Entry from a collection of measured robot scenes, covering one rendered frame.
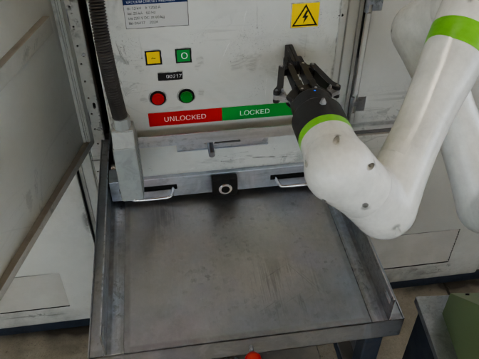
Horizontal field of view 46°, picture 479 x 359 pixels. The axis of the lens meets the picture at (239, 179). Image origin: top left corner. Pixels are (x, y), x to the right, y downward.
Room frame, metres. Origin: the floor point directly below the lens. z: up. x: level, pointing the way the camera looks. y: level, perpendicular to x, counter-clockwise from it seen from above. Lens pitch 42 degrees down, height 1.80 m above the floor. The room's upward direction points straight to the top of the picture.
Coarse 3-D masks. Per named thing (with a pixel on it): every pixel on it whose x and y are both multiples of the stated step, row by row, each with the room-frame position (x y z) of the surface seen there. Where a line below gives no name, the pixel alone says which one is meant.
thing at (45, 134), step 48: (0, 0) 1.05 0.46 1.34; (48, 0) 1.23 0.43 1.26; (0, 48) 1.00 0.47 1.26; (48, 48) 1.18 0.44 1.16; (0, 96) 0.96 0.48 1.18; (48, 96) 1.13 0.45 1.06; (0, 144) 0.91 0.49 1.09; (48, 144) 1.07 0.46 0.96; (0, 192) 0.86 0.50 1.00; (48, 192) 1.02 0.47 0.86; (0, 240) 0.81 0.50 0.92; (0, 288) 0.74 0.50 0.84
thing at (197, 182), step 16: (112, 176) 1.00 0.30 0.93; (160, 176) 1.00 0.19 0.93; (176, 176) 1.00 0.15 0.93; (192, 176) 1.00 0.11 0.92; (208, 176) 1.01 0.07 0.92; (240, 176) 1.02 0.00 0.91; (256, 176) 1.02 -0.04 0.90; (272, 176) 1.03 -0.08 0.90; (288, 176) 1.04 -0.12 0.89; (112, 192) 0.98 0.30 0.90; (144, 192) 0.99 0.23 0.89; (160, 192) 0.99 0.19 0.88; (176, 192) 1.00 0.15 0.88; (192, 192) 1.00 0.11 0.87
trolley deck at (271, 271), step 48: (240, 192) 1.03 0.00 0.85; (288, 192) 1.03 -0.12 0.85; (96, 240) 0.87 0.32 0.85; (144, 240) 0.87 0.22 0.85; (192, 240) 0.87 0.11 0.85; (240, 240) 0.87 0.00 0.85; (288, 240) 0.87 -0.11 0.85; (336, 240) 0.87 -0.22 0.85; (96, 288) 0.73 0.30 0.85; (144, 288) 0.73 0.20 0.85; (192, 288) 0.73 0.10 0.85; (240, 288) 0.73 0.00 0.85; (288, 288) 0.73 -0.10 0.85; (336, 288) 0.73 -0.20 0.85; (96, 336) 0.62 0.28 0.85; (144, 336) 0.62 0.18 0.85; (192, 336) 0.62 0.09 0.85; (240, 336) 0.62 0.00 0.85; (288, 336) 0.62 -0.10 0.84; (336, 336) 0.64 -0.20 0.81
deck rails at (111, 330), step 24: (120, 216) 0.94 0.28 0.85; (336, 216) 0.94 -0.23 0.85; (120, 240) 0.87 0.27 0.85; (360, 240) 0.84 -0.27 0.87; (120, 264) 0.79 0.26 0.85; (360, 264) 0.79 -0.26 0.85; (120, 288) 0.73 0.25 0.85; (360, 288) 0.73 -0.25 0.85; (384, 288) 0.70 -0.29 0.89; (120, 312) 0.67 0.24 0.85; (384, 312) 0.67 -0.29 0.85; (120, 336) 0.62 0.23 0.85
